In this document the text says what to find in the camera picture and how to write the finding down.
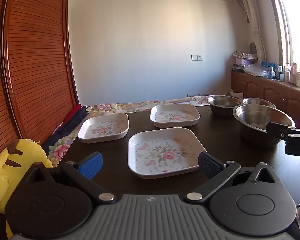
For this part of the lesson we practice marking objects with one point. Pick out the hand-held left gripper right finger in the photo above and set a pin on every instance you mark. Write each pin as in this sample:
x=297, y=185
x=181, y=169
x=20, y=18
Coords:
x=210, y=166

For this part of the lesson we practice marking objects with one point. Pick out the wooden louvered wardrobe door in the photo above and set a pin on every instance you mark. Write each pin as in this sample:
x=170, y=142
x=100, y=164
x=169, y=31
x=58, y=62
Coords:
x=35, y=67

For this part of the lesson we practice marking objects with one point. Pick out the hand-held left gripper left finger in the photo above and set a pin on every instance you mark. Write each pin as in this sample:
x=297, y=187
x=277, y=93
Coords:
x=91, y=166

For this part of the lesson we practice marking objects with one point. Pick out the patterned beige curtain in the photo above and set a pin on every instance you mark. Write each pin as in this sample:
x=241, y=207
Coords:
x=252, y=17

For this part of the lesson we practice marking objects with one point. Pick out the white paper bag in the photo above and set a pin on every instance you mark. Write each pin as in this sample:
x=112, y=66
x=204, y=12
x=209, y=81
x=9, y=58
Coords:
x=236, y=95

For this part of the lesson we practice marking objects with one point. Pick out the grey wall socket strip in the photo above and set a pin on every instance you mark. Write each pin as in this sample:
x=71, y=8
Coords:
x=198, y=95

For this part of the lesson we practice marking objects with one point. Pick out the wooden cabinet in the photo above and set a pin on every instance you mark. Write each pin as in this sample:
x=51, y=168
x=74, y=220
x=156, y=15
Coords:
x=252, y=87

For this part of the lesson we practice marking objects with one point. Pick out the floral square plate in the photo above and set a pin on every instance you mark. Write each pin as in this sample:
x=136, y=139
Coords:
x=173, y=116
x=165, y=155
x=103, y=130

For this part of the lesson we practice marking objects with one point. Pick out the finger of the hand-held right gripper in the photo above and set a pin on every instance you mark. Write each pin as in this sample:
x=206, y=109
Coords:
x=277, y=131

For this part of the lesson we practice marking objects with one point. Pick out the navy cloth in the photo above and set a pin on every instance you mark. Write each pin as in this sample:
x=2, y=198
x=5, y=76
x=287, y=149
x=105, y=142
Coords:
x=70, y=127

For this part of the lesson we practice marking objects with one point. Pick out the brown woven fan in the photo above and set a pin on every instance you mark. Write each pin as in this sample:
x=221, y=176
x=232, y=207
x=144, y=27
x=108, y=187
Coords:
x=253, y=48

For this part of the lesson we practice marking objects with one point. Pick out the clear plastic bag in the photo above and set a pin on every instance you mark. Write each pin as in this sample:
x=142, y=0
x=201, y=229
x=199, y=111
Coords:
x=255, y=70

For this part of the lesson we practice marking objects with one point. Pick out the yellow plush toy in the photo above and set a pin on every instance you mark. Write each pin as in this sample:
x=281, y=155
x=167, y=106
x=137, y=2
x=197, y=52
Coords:
x=5, y=170

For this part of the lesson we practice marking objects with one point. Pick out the floral bedsheet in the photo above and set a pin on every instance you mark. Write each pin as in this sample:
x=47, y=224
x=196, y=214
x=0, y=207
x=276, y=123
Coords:
x=105, y=107

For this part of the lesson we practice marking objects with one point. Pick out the medium steel bowl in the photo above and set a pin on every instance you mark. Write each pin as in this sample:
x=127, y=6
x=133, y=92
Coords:
x=223, y=102

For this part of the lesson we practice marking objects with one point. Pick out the white wall socket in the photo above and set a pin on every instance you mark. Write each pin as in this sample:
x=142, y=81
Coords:
x=197, y=58

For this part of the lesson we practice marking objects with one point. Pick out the large steel bowl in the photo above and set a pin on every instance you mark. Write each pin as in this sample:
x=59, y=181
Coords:
x=255, y=120

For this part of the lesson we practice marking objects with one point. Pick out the pile of newspapers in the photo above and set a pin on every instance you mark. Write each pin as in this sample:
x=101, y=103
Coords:
x=243, y=55

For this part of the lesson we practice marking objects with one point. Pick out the purple box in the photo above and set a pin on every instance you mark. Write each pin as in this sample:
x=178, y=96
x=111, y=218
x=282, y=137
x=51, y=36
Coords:
x=245, y=62

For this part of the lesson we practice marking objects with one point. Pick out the dark books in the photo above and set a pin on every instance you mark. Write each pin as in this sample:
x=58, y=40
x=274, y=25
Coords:
x=238, y=68

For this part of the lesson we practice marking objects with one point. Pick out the red cloth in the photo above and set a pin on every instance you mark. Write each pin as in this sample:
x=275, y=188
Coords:
x=73, y=112

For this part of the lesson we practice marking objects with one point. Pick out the small steel bowl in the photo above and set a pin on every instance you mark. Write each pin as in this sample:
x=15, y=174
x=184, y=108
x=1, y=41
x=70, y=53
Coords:
x=258, y=102

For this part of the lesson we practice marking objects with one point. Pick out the row of bottles and jars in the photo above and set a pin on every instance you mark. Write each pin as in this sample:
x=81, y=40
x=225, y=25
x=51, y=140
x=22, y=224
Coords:
x=287, y=73

